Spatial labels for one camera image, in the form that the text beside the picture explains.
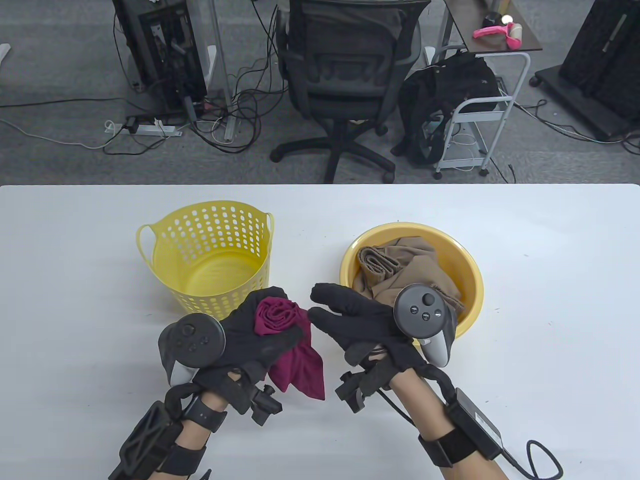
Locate maroon shorts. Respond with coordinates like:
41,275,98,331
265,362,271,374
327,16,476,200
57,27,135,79
254,296,326,401

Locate white rolling cart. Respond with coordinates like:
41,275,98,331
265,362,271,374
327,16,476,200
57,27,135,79
425,0,543,180

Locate person's left forearm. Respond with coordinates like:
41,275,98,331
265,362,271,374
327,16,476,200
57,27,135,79
160,390,231,480

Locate black mesh office chair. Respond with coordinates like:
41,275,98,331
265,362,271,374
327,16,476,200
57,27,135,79
270,0,432,185

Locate yellow perforated plastic basket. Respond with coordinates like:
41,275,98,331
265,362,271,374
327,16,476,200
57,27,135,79
136,200,275,321

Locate black backpack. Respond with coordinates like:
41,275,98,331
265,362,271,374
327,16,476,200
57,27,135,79
391,50,501,167

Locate yellow plastic basin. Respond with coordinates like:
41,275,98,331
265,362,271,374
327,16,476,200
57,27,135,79
340,222,484,341

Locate white power strip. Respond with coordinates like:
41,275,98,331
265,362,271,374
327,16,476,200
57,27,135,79
105,120,183,137

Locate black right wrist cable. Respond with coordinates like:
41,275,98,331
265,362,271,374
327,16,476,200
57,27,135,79
500,440,564,480

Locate tan shorts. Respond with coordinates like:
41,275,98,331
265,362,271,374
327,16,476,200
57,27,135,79
352,237,466,313

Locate metal desk leg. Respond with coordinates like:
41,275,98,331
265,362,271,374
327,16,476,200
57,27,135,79
207,0,236,145

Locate black open computer tower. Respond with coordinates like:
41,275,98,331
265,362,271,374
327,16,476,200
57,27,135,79
111,0,208,118

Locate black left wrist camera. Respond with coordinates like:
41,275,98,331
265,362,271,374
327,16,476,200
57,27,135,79
250,384,283,427

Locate white floor cable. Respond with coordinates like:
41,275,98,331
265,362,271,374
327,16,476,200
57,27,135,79
0,117,121,150

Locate person's left hand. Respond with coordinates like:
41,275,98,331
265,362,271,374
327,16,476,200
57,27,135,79
192,286,304,416

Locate person's right hand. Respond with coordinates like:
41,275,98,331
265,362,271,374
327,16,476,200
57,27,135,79
307,282,458,388

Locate black floor cable bundle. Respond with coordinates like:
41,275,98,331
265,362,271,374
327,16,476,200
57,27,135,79
190,0,292,155

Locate grey floor cable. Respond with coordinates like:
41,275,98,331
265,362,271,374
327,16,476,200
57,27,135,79
515,99,640,156

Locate pink plastic tool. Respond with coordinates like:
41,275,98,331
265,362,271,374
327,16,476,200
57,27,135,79
473,22,523,49

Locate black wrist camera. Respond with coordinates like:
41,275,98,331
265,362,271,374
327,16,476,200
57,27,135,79
250,384,283,427
334,367,381,414

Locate black left wrist band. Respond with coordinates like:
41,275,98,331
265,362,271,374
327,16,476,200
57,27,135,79
182,400,228,433

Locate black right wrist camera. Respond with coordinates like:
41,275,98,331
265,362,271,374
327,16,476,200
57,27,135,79
334,367,381,414

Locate black wheeled stand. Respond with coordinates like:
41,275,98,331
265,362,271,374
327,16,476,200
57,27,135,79
530,0,640,142

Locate black left forearm mount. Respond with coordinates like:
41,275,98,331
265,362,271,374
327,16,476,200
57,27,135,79
109,385,208,480

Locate black right forearm box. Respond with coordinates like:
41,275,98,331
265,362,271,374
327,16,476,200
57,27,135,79
446,387,505,461

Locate black hand controller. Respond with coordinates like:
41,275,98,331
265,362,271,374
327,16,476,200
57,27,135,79
393,284,453,368
158,314,227,387

